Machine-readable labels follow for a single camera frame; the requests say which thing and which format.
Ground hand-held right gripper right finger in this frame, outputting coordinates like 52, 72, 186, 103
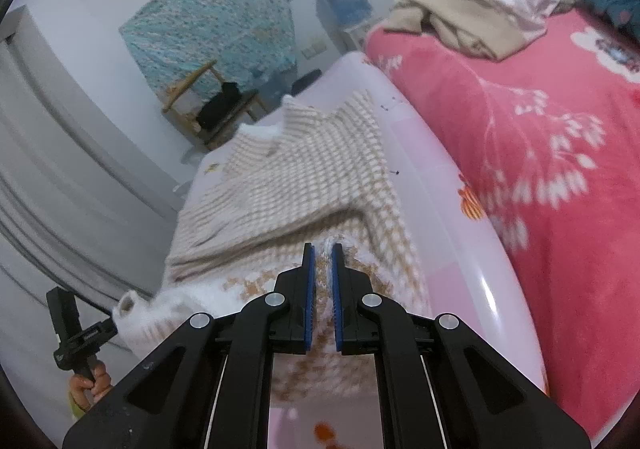
332, 244, 591, 449

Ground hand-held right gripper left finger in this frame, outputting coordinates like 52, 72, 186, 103
62, 243, 317, 449

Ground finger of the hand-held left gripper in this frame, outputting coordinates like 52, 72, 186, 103
80, 318, 120, 345

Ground tan and white checked coat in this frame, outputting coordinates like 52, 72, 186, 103
112, 90, 431, 402

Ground beige clothes pile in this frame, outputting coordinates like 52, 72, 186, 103
385, 0, 526, 62

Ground person's left hand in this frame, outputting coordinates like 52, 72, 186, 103
69, 360, 112, 412

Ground white leaning boards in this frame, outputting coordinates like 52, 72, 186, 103
0, 4, 201, 310

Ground black bag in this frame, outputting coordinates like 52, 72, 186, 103
196, 81, 241, 130

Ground wooden chair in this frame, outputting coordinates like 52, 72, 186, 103
161, 59, 268, 152

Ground pink floral blanket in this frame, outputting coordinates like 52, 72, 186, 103
362, 9, 640, 440

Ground white water dispenser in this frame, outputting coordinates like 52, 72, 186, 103
340, 19, 381, 52

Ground teal floral wall cloth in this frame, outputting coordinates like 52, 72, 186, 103
119, 0, 303, 94

